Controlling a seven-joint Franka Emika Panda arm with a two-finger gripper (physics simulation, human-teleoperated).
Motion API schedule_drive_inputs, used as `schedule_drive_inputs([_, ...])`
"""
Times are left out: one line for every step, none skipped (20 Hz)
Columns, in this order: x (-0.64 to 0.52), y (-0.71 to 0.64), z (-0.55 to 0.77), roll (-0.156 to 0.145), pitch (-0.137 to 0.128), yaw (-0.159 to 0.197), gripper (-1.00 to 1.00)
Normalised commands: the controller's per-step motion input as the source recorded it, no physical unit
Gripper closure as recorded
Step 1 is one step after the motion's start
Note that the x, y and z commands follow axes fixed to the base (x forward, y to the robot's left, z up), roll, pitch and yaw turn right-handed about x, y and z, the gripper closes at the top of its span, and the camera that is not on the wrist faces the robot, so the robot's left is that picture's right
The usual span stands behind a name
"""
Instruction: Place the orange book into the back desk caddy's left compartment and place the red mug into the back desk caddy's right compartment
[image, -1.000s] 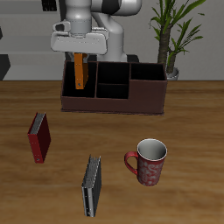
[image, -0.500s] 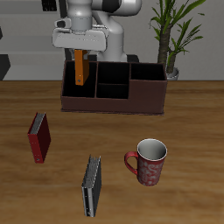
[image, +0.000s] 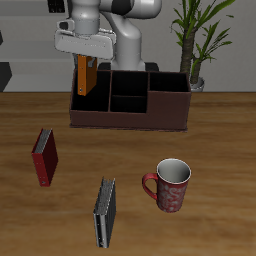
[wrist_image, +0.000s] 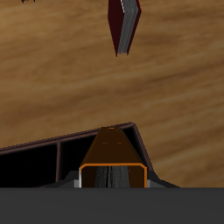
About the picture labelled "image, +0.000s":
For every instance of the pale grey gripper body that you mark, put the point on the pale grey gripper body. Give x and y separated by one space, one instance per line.
85 44

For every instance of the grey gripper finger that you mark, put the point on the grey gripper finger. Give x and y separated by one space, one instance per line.
91 62
76 61

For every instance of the orange book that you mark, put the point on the orange book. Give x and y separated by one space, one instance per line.
86 75

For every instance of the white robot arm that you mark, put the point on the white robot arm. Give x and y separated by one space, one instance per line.
128 40

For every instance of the dark brown desk caddy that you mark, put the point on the dark brown desk caddy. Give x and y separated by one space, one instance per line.
131 101

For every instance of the red book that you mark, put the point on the red book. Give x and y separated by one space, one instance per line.
45 157

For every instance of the red patterned mug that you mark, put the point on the red patterned mug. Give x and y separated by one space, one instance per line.
169 185

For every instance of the black book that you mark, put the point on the black book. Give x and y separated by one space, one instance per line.
105 213

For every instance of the green pot plant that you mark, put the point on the green pot plant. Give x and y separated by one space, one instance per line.
196 41

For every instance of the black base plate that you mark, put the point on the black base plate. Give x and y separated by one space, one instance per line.
151 66

